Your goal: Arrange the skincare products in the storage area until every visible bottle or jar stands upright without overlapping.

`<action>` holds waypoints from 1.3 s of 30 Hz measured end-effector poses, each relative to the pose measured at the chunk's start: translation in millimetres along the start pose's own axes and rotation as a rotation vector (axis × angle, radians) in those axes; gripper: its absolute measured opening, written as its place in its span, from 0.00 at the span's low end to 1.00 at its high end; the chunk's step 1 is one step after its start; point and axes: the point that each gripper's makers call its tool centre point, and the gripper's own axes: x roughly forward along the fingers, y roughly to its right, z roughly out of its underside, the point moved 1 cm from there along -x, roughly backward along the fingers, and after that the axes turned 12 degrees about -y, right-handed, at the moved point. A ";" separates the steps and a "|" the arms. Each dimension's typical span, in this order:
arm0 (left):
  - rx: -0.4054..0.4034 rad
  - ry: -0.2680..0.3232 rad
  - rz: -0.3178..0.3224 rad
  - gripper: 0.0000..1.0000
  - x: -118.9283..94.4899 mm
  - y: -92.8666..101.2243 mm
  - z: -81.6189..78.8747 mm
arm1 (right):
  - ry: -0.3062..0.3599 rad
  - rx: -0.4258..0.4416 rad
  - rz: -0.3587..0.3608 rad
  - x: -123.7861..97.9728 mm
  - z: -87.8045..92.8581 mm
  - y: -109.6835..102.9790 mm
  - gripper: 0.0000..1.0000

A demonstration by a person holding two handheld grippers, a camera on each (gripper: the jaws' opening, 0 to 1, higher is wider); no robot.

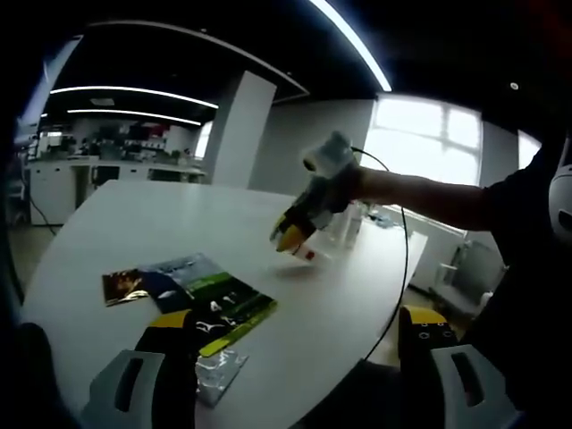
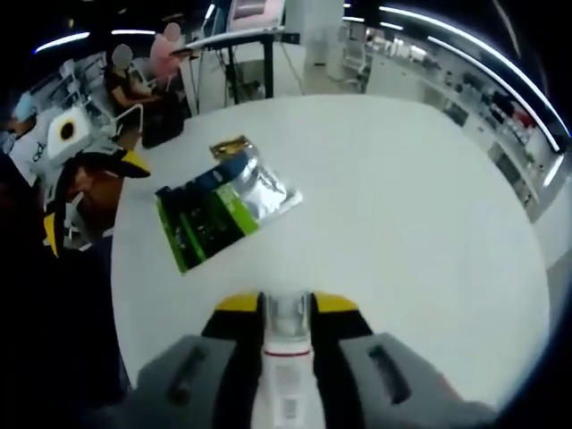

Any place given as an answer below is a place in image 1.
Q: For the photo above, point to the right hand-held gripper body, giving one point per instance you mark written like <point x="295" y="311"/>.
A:
<point x="326" y="179"/>

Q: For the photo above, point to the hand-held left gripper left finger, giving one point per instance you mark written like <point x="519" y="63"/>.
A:
<point x="176" y="384"/>

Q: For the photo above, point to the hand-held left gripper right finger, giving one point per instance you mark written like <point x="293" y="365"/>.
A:
<point x="424" y="380"/>

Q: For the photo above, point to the plain white skincare bottle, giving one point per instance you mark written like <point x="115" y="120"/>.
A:
<point x="337" y="232"/>

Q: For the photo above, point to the silver skincare sachet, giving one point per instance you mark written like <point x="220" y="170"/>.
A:
<point x="221" y="380"/>

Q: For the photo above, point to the green black skincare sachet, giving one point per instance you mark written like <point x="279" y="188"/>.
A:
<point x="223" y="299"/>

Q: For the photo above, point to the gold skincare sachet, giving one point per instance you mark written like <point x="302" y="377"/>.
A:
<point x="123" y="288"/>

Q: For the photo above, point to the person's right hand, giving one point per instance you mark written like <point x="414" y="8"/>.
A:
<point x="355" y="192"/>

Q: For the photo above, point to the small bluish object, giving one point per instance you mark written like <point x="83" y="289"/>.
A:
<point x="382" y="220"/>

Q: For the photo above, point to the white plastic chair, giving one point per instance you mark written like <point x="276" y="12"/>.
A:
<point x="469" y="277"/>

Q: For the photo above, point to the large window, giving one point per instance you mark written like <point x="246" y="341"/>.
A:
<point x="527" y="147"/>
<point x="429" y="134"/>

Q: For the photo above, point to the long ceiling light strip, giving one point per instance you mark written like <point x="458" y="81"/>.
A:
<point x="353" y="40"/>

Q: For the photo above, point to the black office chair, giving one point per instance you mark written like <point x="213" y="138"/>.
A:
<point x="33" y="366"/>

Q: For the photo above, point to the round ceiling sensor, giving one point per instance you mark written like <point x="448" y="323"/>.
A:
<point x="514" y="85"/>

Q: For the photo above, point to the white chest-worn device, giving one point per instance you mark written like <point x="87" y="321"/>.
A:
<point x="562" y="205"/>

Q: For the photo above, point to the white counter cabinets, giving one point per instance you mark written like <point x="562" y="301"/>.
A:
<point x="49" y="192"/>

